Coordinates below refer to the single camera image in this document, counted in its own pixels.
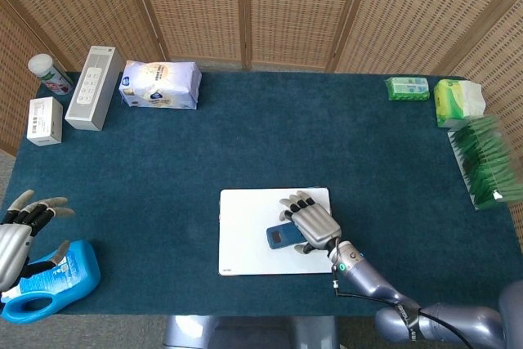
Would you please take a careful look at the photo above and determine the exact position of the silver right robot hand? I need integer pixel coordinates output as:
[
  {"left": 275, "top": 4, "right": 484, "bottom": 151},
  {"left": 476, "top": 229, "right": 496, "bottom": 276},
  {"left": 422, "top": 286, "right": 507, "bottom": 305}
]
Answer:
[{"left": 279, "top": 190, "right": 342, "bottom": 255}]

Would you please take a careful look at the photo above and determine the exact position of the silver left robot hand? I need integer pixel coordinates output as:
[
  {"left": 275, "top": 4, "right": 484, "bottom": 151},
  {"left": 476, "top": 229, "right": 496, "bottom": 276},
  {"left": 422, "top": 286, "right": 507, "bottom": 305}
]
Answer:
[{"left": 0, "top": 189, "right": 76, "bottom": 293}]

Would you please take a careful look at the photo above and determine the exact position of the blue whiteboard eraser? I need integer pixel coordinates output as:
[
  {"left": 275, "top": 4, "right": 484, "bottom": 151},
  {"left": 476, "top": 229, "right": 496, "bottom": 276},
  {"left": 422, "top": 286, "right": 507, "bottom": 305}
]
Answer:
[{"left": 266, "top": 221, "right": 306, "bottom": 250}]

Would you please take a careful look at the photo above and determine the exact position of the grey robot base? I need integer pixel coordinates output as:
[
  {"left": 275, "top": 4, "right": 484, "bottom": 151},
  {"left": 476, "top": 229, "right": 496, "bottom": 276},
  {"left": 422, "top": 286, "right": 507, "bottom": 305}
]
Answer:
[{"left": 163, "top": 315, "right": 340, "bottom": 349}]

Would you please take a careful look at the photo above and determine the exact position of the white whiteboard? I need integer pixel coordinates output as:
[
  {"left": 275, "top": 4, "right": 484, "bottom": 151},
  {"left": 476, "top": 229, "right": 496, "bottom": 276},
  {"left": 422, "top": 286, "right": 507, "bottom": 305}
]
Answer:
[{"left": 217, "top": 186, "right": 334, "bottom": 277}]

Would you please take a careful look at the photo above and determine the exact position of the blue detergent bottle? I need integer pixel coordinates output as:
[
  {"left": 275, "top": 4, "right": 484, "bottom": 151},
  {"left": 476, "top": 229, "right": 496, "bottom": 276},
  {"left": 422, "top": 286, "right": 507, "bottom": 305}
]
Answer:
[{"left": 0, "top": 239, "right": 102, "bottom": 324}]

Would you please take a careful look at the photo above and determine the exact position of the dark blue table cloth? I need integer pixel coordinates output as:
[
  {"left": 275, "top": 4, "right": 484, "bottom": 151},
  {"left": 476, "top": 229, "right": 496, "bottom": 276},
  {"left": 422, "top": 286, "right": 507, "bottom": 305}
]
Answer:
[{"left": 0, "top": 70, "right": 523, "bottom": 318}]

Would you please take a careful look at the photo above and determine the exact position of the small white cardboard box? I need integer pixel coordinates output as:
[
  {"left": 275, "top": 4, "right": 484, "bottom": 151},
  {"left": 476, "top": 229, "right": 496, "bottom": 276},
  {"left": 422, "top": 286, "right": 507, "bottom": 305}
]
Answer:
[{"left": 26, "top": 96, "right": 64, "bottom": 147}]

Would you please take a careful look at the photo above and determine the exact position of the green wet wipes pack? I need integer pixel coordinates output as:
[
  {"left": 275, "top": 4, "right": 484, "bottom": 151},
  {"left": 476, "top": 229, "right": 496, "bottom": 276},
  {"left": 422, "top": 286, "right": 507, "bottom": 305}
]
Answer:
[{"left": 385, "top": 76, "right": 431, "bottom": 102}]

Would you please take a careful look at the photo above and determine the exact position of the long grey power strip box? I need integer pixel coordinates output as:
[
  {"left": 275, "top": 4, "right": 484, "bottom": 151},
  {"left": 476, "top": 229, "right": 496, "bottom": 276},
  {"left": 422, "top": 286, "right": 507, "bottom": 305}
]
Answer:
[{"left": 64, "top": 45, "right": 125, "bottom": 132}]

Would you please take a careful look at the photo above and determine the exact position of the white-lidded cylindrical canister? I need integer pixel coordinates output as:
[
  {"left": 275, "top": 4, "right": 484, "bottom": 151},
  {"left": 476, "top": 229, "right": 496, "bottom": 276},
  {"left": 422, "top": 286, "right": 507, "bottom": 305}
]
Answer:
[{"left": 27, "top": 53, "right": 74, "bottom": 96}]

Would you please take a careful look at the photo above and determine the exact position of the green open tissue pack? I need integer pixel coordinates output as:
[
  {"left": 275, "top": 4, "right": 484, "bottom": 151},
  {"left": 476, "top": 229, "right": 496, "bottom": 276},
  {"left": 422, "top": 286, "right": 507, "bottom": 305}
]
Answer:
[{"left": 432, "top": 78, "right": 487, "bottom": 129}]

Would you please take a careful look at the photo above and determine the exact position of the white and blue tissue pack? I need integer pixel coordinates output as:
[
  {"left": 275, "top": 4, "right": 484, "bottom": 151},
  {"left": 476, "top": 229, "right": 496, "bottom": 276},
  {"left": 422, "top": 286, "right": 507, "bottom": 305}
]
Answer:
[{"left": 118, "top": 60, "right": 203, "bottom": 111}]

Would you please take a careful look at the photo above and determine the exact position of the wicker folding screen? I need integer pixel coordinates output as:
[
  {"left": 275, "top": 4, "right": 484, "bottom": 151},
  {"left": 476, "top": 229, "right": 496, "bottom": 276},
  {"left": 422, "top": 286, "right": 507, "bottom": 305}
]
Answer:
[{"left": 0, "top": 0, "right": 523, "bottom": 158}]

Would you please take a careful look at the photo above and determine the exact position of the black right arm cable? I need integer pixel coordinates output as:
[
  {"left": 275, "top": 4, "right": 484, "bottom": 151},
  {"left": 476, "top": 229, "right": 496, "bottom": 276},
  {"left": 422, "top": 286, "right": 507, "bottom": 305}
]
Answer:
[{"left": 332, "top": 265, "right": 471, "bottom": 349}]

